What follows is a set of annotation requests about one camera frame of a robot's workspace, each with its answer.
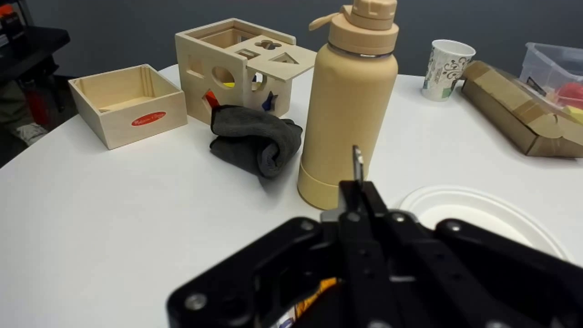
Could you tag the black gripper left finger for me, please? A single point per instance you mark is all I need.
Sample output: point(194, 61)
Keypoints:
point(257, 286)

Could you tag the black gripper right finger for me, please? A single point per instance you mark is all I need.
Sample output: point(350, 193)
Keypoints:
point(474, 278)

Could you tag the metal spoon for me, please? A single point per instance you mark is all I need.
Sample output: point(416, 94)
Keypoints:
point(358, 162)

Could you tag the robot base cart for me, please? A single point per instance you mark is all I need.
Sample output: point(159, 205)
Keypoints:
point(26, 52)

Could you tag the patterned paper bowl with chips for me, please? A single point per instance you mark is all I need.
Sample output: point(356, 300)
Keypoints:
point(303, 307)

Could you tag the white paper plate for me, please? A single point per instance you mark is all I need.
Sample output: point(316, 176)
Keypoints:
point(436, 204)

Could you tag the dark grey cloth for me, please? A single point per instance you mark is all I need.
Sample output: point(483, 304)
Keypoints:
point(254, 142)

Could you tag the brown cardboard box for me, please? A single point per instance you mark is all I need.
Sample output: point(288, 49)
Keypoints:
point(520, 116)

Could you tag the beige water bottle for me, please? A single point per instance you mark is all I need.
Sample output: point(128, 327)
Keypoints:
point(352, 85)

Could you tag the patterned paper cup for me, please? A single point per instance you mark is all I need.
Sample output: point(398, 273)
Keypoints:
point(447, 65)

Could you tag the wooden shape sorter box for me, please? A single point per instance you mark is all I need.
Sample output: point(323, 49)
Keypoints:
point(235, 63)

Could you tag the clear plastic bin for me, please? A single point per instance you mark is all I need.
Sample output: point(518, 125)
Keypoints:
point(554, 74)

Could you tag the open wooden tray box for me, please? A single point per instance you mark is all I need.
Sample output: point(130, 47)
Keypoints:
point(128, 105)

